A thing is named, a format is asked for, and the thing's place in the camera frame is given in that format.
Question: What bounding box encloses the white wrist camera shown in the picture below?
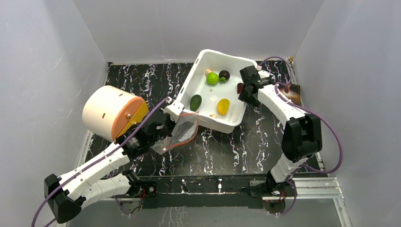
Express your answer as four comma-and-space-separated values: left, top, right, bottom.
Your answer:
256, 66, 270, 78
163, 97, 184, 122

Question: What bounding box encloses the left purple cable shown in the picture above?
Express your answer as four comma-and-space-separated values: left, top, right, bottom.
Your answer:
30, 97, 171, 227

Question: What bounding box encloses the cream orange cylinder appliance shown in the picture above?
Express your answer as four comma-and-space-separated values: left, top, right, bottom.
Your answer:
82, 85, 148, 142

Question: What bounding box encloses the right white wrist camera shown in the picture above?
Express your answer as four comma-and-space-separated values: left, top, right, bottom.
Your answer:
256, 66, 270, 78

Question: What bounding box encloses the green avocado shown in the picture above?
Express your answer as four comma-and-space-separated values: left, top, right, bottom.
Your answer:
190, 95, 202, 112

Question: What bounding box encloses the clear orange-zip bag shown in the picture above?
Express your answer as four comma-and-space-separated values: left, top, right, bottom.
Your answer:
151, 112, 199, 155

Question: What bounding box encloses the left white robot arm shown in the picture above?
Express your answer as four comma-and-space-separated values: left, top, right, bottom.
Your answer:
44, 111, 178, 224

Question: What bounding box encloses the green wrinkled fruit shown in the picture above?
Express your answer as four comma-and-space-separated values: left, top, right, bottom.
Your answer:
206, 72, 219, 86

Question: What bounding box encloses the dark purple mangosteen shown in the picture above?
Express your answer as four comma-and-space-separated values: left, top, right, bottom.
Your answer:
218, 70, 231, 83

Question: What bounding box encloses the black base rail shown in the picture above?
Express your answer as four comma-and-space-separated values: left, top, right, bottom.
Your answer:
123, 174, 295, 210

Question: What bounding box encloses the dark cover book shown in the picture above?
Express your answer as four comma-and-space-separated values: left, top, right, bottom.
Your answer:
278, 83, 302, 106

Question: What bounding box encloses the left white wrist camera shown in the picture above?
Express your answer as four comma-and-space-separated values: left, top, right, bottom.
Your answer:
163, 97, 184, 122

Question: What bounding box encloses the white plastic bin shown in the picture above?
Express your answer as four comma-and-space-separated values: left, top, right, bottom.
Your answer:
176, 49, 257, 133

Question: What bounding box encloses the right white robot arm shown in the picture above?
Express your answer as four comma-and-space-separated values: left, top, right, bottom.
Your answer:
239, 66, 323, 197

